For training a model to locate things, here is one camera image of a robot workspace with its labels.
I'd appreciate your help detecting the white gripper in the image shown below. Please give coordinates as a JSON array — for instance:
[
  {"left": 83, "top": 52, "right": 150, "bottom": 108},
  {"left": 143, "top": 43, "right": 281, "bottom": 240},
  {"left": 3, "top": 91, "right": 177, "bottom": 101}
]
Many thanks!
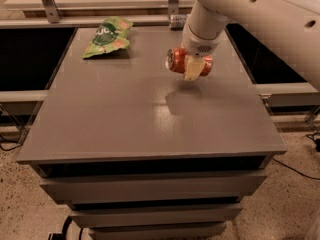
[{"left": 182, "top": 24, "right": 223, "bottom": 81}]

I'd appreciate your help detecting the red coke can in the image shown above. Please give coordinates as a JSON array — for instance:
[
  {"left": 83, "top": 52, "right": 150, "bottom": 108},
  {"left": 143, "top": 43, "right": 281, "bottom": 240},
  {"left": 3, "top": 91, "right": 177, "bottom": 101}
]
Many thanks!
[{"left": 166, "top": 48, "right": 213, "bottom": 76}]

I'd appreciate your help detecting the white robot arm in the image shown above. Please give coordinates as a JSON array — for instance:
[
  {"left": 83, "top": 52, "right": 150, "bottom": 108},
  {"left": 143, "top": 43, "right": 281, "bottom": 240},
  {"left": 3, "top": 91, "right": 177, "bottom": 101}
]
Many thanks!
[{"left": 182, "top": 0, "right": 320, "bottom": 89}]

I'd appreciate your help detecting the silver can lying down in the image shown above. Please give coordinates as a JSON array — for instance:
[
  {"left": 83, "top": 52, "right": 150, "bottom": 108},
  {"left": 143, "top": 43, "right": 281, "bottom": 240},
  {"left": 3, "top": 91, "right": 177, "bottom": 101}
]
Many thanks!
[{"left": 169, "top": 14, "right": 188, "bottom": 30}]

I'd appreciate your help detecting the green chip bag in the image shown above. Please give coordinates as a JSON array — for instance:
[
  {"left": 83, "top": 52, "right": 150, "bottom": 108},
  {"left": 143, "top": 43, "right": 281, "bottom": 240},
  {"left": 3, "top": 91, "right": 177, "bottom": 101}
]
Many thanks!
[{"left": 82, "top": 16, "right": 133, "bottom": 59}]

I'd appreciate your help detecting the grey drawer cabinet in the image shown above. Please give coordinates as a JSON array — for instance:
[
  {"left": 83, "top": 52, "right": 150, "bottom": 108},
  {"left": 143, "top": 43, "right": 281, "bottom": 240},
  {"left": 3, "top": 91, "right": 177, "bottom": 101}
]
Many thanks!
[{"left": 15, "top": 24, "right": 288, "bottom": 240}]

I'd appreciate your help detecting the top grey drawer front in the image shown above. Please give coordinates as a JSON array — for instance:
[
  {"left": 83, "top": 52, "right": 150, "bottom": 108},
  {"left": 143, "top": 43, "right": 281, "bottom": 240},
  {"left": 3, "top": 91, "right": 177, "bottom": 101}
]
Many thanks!
[{"left": 40, "top": 170, "right": 266, "bottom": 204}]

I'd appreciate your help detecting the grey drawer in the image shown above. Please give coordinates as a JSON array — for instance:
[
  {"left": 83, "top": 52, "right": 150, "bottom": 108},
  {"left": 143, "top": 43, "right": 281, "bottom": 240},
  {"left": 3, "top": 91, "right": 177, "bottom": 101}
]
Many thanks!
[
  {"left": 71, "top": 203, "right": 242, "bottom": 228},
  {"left": 40, "top": 170, "right": 266, "bottom": 204},
  {"left": 89, "top": 222, "right": 226, "bottom": 240}
]

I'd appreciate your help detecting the middle grey drawer front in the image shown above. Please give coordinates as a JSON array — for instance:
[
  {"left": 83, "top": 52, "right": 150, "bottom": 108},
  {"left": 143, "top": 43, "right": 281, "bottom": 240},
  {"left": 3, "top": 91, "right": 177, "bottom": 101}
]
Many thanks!
[{"left": 71, "top": 203, "right": 242, "bottom": 228}]

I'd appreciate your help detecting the bottom grey drawer front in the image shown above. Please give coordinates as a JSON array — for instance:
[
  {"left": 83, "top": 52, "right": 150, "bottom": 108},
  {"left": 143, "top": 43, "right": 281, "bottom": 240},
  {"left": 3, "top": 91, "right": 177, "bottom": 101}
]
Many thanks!
[{"left": 89, "top": 222, "right": 226, "bottom": 240}]

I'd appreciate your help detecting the black floor cable right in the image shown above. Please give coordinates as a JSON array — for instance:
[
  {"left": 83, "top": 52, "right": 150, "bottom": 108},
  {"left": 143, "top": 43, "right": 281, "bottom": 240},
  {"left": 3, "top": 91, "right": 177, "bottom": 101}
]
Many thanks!
[{"left": 271, "top": 157, "right": 320, "bottom": 182}]

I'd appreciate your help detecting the black floor cable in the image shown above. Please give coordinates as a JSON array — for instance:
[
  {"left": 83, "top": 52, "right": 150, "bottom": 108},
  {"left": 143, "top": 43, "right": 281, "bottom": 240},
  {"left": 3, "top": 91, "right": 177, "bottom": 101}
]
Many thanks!
[
  {"left": 271, "top": 157, "right": 320, "bottom": 182},
  {"left": 0, "top": 133, "right": 24, "bottom": 153}
]

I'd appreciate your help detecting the left metal bracket post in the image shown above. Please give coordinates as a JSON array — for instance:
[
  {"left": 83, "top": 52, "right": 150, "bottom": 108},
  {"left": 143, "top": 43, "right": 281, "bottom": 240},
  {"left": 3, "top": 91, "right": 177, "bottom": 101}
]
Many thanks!
[{"left": 41, "top": 0, "right": 61, "bottom": 23}]

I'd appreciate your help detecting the black floor cable left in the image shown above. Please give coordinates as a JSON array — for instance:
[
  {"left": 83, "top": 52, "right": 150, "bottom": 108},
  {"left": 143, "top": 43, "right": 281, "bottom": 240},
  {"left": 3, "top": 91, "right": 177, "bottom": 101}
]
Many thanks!
[{"left": 0, "top": 133, "right": 24, "bottom": 153}]

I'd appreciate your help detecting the black cable under cabinet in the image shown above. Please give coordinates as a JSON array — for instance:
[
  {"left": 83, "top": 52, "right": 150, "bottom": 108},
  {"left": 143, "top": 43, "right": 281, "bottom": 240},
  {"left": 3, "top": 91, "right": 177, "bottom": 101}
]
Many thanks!
[{"left": 48, "top": 215, "right": 84, "bottom": 240}]

